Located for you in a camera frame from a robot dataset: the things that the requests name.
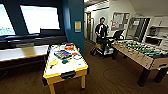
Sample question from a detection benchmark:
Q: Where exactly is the bright window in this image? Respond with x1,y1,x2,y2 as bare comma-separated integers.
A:
0,3,17,37
19,4,61,35

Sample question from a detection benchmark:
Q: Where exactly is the orange red board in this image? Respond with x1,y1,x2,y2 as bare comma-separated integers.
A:
64,43,76,52

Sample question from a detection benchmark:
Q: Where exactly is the black built-in microwave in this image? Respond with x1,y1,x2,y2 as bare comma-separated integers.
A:
144,35,163,47

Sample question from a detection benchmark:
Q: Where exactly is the person in dark jacket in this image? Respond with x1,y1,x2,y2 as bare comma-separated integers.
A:
94,16,110,45

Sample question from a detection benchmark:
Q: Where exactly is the brown wooden door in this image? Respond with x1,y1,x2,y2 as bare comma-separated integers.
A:
85,12,93,43

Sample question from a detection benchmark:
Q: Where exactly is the framed wall picture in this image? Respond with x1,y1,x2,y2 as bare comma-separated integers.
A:
74,20,82,34

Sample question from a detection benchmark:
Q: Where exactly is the blue game box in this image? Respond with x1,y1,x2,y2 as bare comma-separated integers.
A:
53,49,72,60

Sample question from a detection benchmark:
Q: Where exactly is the teal round disc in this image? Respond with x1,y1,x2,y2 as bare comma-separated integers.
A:
61,58,69,65

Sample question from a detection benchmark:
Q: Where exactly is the dark sofa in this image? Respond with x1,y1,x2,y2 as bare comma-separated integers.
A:
3,28,68,48

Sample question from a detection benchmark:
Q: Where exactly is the green foosball table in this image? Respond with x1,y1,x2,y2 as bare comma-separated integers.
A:
111,39,168,88

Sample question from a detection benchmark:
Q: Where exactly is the thin black cable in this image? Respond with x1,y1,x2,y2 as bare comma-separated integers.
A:
99,58,122,88

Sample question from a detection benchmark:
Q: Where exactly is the white top low table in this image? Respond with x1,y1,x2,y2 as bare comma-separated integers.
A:
0,44,50,69

